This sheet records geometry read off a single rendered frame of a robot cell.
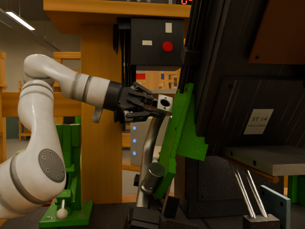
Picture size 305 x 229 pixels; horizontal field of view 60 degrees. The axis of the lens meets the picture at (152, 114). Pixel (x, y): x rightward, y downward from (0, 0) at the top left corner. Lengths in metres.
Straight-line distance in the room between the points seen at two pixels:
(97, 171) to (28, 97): 0.45
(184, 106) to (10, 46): 11.52
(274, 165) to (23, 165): 0.38
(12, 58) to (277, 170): 11.62
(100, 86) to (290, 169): 0.44
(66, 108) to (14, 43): 10.94
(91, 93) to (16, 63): 11.14
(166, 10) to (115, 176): 0.58
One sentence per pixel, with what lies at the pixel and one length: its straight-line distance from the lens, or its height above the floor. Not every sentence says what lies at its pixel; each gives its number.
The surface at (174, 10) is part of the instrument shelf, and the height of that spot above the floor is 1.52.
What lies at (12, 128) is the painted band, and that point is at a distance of 11.76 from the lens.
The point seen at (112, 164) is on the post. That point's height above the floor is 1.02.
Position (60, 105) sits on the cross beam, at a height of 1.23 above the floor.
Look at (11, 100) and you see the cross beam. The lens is 1.09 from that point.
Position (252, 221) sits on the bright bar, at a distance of 0.56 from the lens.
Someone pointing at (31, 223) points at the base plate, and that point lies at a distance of 0.86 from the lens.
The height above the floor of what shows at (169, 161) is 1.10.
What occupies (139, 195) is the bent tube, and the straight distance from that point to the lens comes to 0.65.
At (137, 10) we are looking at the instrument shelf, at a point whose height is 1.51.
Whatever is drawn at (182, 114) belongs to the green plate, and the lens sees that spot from 0.57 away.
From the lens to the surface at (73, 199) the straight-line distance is 0.79.
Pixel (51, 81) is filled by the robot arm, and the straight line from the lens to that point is 0.70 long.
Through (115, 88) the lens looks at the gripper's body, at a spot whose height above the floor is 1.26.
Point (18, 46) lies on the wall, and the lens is 11.84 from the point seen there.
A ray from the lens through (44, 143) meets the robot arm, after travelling 0.47.
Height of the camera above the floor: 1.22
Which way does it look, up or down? 2 degrees down
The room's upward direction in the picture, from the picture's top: straight up
